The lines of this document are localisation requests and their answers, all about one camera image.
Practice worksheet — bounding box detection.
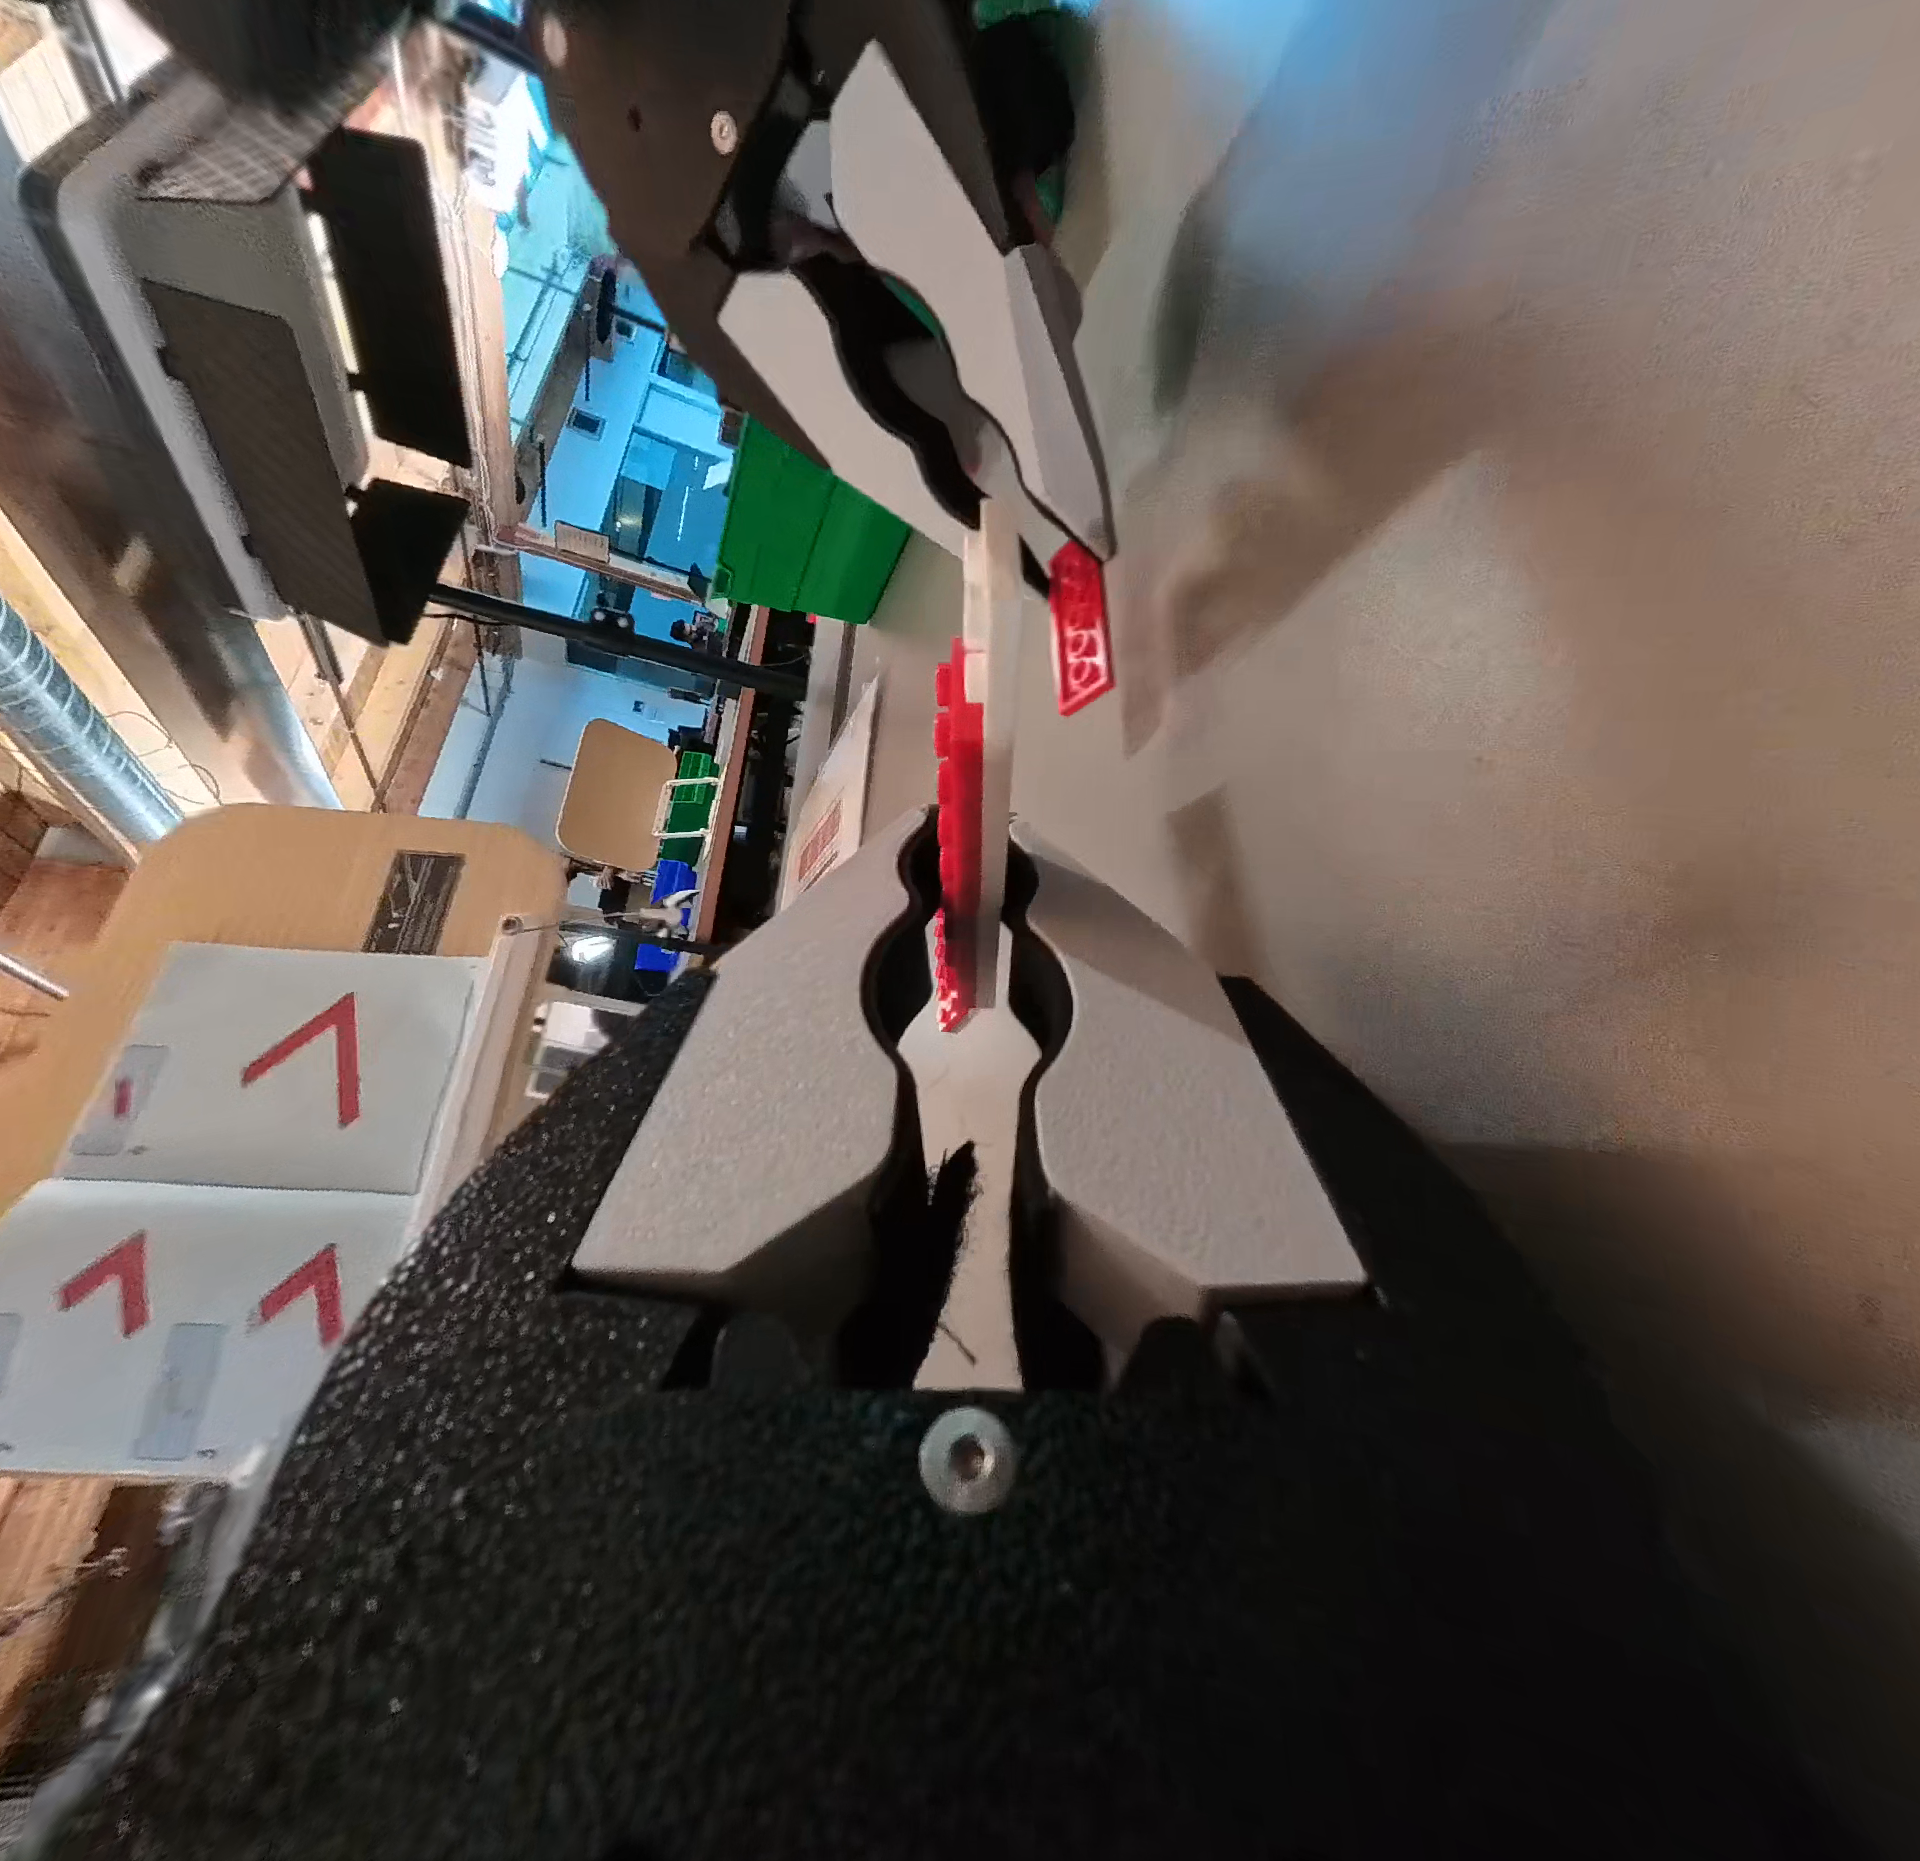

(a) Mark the small blue bin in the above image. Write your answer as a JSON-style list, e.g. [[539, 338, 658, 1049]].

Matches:
[[635, 861, 699, 979]]

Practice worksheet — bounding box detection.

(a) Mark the red and white lego assembly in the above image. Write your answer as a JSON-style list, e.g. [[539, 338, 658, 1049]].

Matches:
[[927, 494, 1024, 1036]]

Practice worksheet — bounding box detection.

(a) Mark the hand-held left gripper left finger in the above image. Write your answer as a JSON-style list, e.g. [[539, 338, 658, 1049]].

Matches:
[[568, 806, 943, 1390]]

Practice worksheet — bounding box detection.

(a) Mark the wooden workbench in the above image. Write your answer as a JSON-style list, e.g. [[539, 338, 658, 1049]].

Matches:
[[699, 609, 771, 942]]

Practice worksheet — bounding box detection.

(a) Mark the green storage bin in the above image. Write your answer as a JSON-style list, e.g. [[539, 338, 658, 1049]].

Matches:
[[717, 417, 840, 611], [790, 476, 912, 627]]

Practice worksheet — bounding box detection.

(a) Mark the lego instruction booklet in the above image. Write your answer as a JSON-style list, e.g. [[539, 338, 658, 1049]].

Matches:
[[0, 944, 494, 1481]]

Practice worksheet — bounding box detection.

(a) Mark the white paper bag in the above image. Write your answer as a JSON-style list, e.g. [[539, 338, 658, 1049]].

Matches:
[[775, 677, 882, 892]]

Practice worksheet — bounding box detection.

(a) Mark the grey hanging ceiling lamp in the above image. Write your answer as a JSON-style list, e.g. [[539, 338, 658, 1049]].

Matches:
[[18, 63, 481, 649]]

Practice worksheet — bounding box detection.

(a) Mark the silver ventilation duct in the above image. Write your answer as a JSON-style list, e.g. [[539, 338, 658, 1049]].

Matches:
[[0, 590, 182, 850]]

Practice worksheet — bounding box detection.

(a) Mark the dark steel beam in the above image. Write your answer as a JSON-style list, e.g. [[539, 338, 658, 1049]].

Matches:
[[0, 166, 344, 815]]

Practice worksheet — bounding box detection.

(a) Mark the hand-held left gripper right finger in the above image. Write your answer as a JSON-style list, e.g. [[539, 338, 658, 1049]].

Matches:
[[1005, 821, 1371, 1396]]

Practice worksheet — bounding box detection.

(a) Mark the white booklet stand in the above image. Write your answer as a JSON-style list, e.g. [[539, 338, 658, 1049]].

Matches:
[[435, 915, 564, 1171]]

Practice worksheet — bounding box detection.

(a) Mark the small red lego plate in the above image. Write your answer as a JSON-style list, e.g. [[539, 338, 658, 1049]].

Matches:
[[1048, 543, 1116, 716]]

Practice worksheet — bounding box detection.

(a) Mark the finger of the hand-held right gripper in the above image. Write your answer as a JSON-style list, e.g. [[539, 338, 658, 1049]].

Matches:
[[717, 271, 1036, 543], [817, 38, 1122, 561]]

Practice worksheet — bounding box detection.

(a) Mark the black metal post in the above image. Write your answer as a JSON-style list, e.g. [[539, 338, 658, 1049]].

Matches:
[[428, 583, 813, 694]]

